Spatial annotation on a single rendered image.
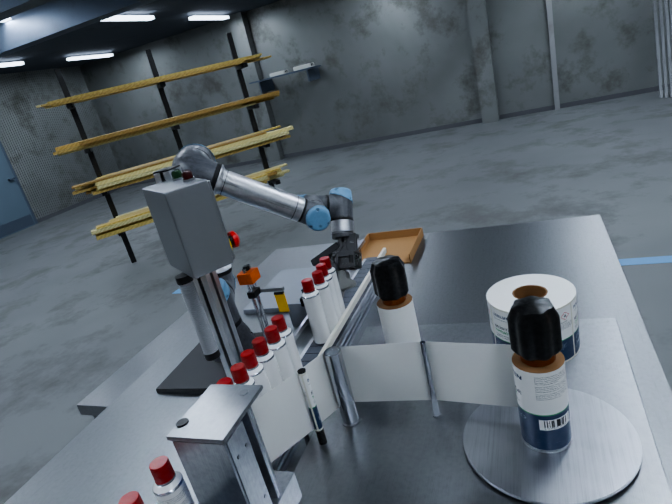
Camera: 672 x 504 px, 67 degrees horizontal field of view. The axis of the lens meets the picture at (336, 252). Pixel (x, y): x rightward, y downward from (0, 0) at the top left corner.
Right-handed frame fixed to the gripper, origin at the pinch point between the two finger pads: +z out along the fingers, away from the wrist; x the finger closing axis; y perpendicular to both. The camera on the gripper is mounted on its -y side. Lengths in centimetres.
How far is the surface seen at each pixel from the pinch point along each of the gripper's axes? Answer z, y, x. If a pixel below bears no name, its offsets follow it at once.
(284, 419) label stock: 28, 11, -59
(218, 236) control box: -10, 0, -66
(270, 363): 18, 2, -49
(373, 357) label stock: 17, 27, -49
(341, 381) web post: 22, 20, -51
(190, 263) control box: -4, -4, -70
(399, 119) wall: -393, -182, 799
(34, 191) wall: -302, -947, 580
